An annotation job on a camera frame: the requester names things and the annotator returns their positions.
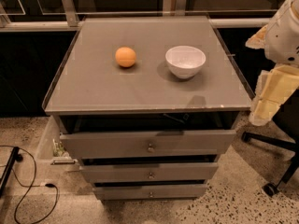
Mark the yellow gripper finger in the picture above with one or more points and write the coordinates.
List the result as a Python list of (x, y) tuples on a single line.
[(257, 41), (273, 89)]

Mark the grey drawer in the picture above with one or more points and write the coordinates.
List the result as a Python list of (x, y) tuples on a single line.
[(151, 192), (149, 172), (146, 144)]

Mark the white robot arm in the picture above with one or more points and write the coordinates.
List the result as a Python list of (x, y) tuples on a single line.
[(280, 40)]

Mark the grey drawer cabinet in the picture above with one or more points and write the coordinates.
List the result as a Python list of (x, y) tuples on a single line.
[(93, 94)]

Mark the grey bottom drawer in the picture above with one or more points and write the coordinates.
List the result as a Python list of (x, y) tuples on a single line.
[(151, 192)]

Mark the grey top drawer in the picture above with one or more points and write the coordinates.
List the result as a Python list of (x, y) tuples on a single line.
[(146, 144)]

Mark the white bowl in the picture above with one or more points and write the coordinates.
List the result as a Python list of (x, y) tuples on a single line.
[(185, 61)]

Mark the orange ball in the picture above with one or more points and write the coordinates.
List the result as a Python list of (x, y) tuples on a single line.
[(125, 57)]

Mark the clear plastic bin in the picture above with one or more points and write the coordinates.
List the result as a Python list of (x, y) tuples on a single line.
[(50, 149)]

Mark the black bar on floor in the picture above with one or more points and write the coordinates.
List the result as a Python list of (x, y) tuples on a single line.
[(8, 168)]

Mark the metal window bracket left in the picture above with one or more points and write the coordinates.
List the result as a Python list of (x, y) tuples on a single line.
[(70, 13)]

